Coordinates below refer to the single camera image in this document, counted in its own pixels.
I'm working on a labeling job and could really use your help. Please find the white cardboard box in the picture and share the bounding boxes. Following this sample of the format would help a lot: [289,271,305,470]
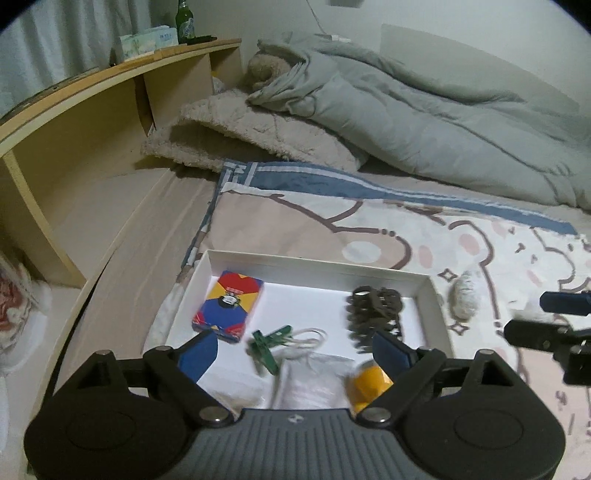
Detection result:
[143,249,456,411]

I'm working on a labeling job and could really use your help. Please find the printed blanket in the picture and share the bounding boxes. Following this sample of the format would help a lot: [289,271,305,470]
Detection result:
[148,159,591,462]

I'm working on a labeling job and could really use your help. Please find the colourful card box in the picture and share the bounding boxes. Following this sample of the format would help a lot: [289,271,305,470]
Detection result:
[191,270,264,343]

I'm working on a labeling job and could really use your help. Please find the tissue pack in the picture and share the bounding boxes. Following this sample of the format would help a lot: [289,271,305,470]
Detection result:
[119,27,179,61]

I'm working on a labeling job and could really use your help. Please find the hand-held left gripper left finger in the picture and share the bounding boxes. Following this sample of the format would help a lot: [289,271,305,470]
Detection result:
[54,329,234,428]

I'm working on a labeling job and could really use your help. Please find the beige teddy bear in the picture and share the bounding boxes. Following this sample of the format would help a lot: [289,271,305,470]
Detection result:
[247,44,304,91]

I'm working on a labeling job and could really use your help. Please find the white curtain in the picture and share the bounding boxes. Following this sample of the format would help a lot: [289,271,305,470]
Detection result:
[0,0,185,117]

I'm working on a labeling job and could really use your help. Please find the green glass bottle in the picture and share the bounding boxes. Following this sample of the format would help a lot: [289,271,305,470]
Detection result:
[175,0,194,46]

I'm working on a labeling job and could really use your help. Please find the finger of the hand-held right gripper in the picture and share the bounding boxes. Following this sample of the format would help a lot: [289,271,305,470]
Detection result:
[503,320,591,387]
[540,290,591,317]

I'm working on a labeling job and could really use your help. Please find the grey duvet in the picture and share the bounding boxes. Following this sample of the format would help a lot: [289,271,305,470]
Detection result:
[247,23,591,209]

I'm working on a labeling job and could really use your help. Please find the yellow plastic flashlight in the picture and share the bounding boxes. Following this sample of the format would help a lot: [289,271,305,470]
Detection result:
[347,361,394,414]

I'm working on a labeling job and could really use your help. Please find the grey crinkled pouch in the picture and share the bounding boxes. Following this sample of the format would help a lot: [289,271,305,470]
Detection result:
[272,353,358,411]

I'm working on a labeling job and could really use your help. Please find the dark brown hair claw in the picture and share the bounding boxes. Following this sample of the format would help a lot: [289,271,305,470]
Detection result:
[345,285,404,354]

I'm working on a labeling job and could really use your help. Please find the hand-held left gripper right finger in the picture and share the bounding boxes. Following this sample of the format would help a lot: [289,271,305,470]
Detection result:
[355,329,537,426]

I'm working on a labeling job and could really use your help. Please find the white cord loop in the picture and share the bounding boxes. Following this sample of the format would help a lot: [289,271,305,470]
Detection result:
[276,327,329,366]

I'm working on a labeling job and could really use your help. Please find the white plastic bag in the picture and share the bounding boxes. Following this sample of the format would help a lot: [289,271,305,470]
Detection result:
[0,251,52,371]

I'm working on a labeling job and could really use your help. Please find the beige fluffy blanket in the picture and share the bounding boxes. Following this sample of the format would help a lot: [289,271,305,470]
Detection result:
[141,90,370,174]

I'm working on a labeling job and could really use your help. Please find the white charger cable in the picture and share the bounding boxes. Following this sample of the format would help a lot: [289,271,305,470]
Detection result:
[307,0,352,44]

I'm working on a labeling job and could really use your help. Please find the green clothespin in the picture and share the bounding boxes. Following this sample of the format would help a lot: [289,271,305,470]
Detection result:
[247,324,294,377]

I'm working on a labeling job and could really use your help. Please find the wooden headboard shelf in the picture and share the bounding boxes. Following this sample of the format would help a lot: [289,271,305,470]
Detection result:
[0,39,243,289]

